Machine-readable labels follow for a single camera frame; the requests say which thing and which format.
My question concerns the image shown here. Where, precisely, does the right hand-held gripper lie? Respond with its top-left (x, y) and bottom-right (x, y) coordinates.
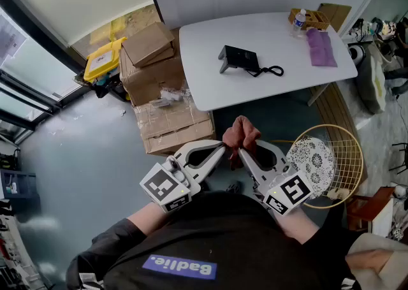
top-left (238, 140), bottom-right (314, 217)

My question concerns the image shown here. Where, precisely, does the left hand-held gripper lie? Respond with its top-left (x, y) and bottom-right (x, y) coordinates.
top-left (139, 140), bottom-right (228, 214)

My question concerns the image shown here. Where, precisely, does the red-brown cloth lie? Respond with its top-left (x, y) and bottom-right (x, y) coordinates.
top-left (222, 115), bottom-right (262, 171)

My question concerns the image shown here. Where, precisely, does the black device with cable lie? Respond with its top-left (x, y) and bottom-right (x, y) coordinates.
top-left (218, 45), bottom-right (261, 74)

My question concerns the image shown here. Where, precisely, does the person's right forearm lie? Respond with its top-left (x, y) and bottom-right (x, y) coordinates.
top-left (272, 208), bottom-right (320, 245)

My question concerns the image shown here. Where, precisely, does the person's left forearm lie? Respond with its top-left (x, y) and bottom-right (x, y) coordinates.
top-left (125, 200), bottom-right (167, 239)

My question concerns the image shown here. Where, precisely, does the purple cloth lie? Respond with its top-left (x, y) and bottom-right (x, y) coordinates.
top-left (305, 27), bottom-right (339, 68)

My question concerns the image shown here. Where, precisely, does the taped brown cardboard box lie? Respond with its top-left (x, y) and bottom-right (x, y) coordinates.
top-left (133, 96), bottom-right (217, 156)

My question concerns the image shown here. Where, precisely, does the clear bag of parts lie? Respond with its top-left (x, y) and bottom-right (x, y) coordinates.
top-left (158, 85), bottom-right (193, 108)

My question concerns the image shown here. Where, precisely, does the person's black shirt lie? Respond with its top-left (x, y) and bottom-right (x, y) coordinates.
top-left (66, 191), bottom-right (361, 290)

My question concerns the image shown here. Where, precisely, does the large brown cardboard box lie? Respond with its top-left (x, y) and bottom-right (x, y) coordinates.
top-left (119, 27), bottom-right (189, 107)

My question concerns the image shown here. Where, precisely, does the small brown cardboard box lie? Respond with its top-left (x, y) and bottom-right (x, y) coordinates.
top-left (139, 47), bottom-right (176, 69)
top-left (121, 21), bottom-right (176, 67)

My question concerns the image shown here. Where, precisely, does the red-brown wooden stool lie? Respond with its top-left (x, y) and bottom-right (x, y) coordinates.
top-left (345, 186), bottom-right (397, 236)

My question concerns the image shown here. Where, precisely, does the grey beanbag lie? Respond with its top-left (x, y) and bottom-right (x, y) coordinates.
top-left (354, 52), bottom-right (389, 115)

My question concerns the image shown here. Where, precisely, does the yellow plastic case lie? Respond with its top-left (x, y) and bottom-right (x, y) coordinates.
top-left (83, 36), bottom-right (128, 83)

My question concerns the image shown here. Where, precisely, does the clear plastic water bottle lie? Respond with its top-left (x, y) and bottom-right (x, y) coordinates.
top-left (291, 8), bottom-right (307, 38)

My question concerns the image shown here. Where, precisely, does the blue shelf unit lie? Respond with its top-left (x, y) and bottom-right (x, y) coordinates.
top-left (0, 168), bottom-right (41, 210)

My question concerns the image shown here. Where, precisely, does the paper notice on window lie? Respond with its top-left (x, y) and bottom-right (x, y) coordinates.
top-left (0, 14), bottom-right (28, 67)

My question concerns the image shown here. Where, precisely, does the round wire basket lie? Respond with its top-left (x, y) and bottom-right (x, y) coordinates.
top-left (270, 124), bottom-right (365, 210)

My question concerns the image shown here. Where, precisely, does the black looped cable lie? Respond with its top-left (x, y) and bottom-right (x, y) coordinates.
top-left (245, 64), bottom-right (285, 78)

